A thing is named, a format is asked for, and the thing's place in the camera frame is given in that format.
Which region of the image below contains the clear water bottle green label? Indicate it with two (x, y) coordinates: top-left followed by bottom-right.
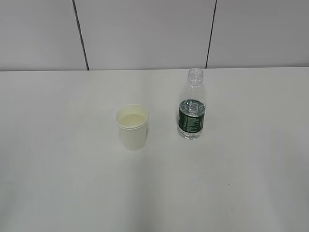
(177, 68), (207, 140)

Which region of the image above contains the white paper cup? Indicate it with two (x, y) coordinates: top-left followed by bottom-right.
(116, 104), (149, 151)

